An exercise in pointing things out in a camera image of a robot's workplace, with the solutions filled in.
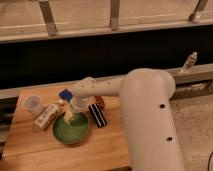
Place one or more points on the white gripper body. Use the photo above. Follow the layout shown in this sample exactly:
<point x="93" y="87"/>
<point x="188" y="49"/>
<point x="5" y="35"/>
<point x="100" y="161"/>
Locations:
<point x="79" y="104"/>

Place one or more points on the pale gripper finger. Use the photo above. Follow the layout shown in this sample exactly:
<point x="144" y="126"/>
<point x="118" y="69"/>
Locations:
<point x="69" y="117"/>

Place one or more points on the green ceramic bowl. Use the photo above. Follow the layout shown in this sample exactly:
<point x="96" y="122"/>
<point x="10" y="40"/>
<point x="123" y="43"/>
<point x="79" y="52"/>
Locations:
<point x="71" y="133"/>

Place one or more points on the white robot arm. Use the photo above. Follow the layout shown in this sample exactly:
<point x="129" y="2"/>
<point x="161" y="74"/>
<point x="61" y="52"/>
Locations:
<point x="148" y="122"/>

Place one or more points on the black striped box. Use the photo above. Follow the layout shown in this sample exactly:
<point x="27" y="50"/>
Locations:
<point x="97" y="115"/>

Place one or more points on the blue sponge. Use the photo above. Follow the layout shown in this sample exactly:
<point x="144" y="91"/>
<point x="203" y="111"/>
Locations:
<point x="66" y="95"/>

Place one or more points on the brown snack bar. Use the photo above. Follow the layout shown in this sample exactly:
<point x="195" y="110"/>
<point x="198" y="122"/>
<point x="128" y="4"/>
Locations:
<point x="100" y="102"/>

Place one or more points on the white drink bottle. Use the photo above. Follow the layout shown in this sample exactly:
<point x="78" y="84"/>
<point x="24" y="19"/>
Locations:
<point x="49" y="114"/>

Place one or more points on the clear plastic cup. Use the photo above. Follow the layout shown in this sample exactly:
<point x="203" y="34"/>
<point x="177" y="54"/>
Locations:
<point x="33" y="105"/>

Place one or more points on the spray bottle on ledge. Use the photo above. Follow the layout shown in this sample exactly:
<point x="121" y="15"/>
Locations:
<point x="191" y="60"/>

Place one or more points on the metal railing post left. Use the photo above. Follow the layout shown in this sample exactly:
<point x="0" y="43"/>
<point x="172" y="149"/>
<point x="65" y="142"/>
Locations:
<point x="48" y="17"/>

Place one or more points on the metal railing post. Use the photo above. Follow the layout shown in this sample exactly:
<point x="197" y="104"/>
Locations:
<point x="196" y="14"/>
<point x="48" y="17"/>
<point x="114" y="14"/>

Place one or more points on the metal railing post middle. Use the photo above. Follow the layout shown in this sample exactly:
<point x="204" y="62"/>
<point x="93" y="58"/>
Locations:
<point x="114" y="14"/>

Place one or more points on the metal railing post right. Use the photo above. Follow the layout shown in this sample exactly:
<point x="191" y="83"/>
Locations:
<point x="196" y="14"/>

